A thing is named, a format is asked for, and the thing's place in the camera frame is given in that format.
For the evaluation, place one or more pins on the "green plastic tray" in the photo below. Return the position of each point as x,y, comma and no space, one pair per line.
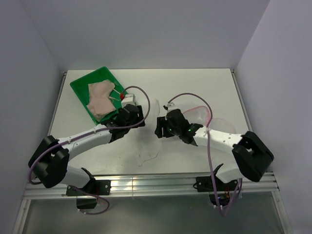
80,87

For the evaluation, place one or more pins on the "beige pink bra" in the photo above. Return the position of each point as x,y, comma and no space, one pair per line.
100,103

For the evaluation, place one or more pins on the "aluminium front rail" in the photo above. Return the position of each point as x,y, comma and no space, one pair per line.
149,185

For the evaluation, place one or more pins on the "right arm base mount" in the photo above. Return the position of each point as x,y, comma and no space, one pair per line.
204,184

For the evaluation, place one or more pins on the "white mesh laundry bag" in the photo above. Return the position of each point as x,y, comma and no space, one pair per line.
149,146

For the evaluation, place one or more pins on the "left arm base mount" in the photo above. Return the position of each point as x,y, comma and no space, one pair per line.
91,196

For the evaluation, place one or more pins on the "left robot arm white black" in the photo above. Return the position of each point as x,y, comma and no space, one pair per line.
49,163

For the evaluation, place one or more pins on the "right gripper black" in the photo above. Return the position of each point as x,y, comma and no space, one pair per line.
162,122

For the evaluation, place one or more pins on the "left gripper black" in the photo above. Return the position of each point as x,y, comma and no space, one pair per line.
139,118

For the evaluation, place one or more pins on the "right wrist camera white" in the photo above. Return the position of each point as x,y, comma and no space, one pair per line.
169,106

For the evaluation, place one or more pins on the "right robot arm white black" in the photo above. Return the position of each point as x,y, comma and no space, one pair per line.
251,156

